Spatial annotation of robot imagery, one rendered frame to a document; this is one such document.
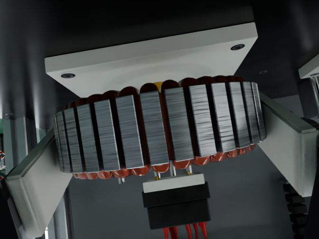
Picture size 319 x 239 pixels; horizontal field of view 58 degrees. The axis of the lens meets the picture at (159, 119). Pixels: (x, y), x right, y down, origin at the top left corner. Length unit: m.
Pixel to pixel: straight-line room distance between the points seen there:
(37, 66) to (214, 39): 0.13
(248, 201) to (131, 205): 0.20
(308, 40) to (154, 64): 0.14
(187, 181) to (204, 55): 0.13
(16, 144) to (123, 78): 0.21
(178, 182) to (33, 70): 0.16
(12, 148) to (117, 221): 0.23
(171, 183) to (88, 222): 0.28
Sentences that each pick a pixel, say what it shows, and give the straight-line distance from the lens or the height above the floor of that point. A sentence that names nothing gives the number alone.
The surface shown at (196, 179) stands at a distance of 0.29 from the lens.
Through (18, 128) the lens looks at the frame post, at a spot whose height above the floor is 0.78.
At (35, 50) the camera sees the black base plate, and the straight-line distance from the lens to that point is 0.21.
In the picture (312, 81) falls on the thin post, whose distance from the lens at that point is 0.39.
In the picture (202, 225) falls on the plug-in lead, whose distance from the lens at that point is 0.39.
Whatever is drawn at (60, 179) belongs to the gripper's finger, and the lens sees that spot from 0.16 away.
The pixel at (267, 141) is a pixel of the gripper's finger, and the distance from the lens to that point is 0.16.
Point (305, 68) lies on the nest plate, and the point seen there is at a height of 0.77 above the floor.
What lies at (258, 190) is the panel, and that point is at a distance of 0.54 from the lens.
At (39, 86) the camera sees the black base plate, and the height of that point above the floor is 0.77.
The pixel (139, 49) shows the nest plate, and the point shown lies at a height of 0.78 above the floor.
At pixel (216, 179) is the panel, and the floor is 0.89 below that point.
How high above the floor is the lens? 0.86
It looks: 9 degrees down
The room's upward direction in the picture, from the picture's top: 171 degrees clockwise
